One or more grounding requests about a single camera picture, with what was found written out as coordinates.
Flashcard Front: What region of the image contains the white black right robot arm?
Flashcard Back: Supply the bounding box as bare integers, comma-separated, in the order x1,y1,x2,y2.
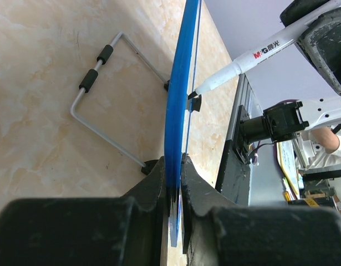
236,1,341,144

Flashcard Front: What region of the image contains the blue framed whiteboard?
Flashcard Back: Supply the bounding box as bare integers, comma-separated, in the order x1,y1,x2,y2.
164,1,202,247

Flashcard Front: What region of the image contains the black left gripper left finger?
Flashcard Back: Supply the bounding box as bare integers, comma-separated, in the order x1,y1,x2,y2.
0,158,168,265

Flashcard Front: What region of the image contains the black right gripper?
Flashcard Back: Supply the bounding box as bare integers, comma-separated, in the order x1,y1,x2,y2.
279,1,341,96

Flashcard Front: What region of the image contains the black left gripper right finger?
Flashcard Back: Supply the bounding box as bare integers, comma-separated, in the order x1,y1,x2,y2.
181,154,341,265

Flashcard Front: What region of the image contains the person in white shirt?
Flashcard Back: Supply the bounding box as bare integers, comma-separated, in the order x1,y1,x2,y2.
301,127,341,170

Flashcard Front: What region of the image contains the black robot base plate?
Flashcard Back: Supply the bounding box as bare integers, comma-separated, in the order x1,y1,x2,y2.
215,105,251,206

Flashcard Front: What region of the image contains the metal whiteboard stand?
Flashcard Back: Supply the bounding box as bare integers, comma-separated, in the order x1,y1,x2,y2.
69,32,170,175

